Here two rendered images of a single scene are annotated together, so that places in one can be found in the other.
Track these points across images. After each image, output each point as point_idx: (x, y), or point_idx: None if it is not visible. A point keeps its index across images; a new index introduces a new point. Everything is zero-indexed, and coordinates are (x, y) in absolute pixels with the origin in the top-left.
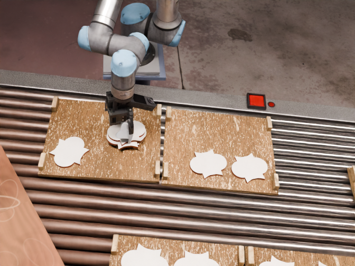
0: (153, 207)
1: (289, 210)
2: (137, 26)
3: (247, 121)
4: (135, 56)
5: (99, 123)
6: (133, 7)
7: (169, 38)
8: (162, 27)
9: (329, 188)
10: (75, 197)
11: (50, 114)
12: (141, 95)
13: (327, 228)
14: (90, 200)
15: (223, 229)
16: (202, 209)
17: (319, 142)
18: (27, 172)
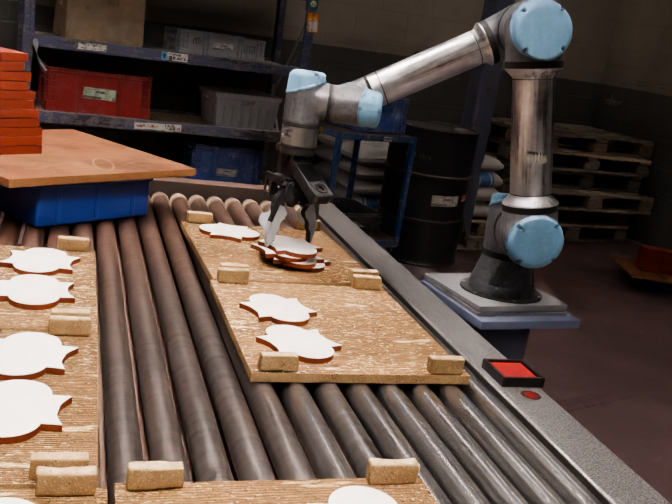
0: (161, 282)
1: (220, 402)
2: (494, 211)
3: (433, 352)
4: (328, 88)
5: None
6: None
7: (506, 232)
8: (503, 201)
9: (323, 456)
10: (155, 242)
11: None
12: (320, 177)
13: (192, 453)
14: (154, 249)
15: (138, 331)
16: (173, 312)
17: (474, 449)
18: None
